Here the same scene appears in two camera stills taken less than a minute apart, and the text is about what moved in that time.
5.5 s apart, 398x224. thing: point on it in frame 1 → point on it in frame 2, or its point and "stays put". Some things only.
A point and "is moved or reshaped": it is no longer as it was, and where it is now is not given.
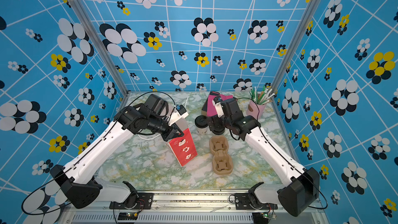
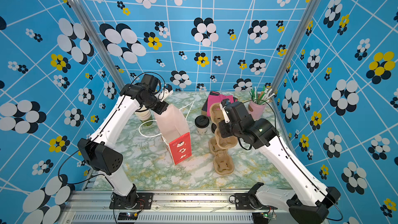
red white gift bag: (183, 147) is moved or reshaped
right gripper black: (216, 120) → (224, 134)
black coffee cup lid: (201, 121) stays put
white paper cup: (202, 131) stays put
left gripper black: (172, 133) → (164, 107)
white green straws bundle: (263, 97) stays put
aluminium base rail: (183, 208) stays put
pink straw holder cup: (252, 110) stays put
